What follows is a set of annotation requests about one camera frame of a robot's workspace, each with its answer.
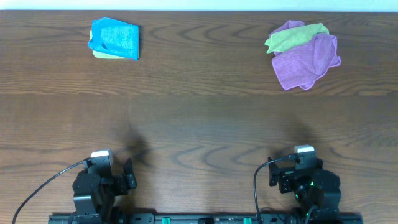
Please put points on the light green folded cloth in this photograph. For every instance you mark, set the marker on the light green folded cloth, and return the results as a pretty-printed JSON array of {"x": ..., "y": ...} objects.
[{"x": 102, "y": 55}]

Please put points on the green crumpled cloth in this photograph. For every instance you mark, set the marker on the green crumpled cloth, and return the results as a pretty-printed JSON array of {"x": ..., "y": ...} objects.
[{"x": 286, "y": 39}]

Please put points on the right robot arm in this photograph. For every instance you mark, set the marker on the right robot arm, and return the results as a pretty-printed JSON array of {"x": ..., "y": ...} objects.
[{"x": 317, "y": 190}]

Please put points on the purple cloth under green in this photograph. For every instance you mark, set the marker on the purple cloth under green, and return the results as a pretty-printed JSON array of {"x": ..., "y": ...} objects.
[{"x": 287, "y": 25}]

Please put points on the purple cloth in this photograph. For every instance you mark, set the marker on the purple cloth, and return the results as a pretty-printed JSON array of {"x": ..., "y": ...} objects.
[
  {"x": 287, "y": 25},
  {"x": 303, "y": 65}
]

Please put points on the blue folded cloth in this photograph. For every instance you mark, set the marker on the blue folded cloth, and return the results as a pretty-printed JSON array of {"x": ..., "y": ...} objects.
[{"x": 113, "y": 37}]

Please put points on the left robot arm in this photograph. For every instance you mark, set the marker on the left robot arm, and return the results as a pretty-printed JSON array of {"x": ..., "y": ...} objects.
[{"x": 96, "y": 188}]

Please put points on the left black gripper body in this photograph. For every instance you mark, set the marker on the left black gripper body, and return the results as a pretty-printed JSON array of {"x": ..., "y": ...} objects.
[{"x": 128, "y": 179}]

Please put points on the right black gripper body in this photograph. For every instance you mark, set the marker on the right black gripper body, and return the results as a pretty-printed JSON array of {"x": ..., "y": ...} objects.
[{"x": 275, "y": 174}]

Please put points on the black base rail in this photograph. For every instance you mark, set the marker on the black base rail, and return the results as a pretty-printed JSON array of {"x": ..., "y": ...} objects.
[{"x": 149, "y": 218}]

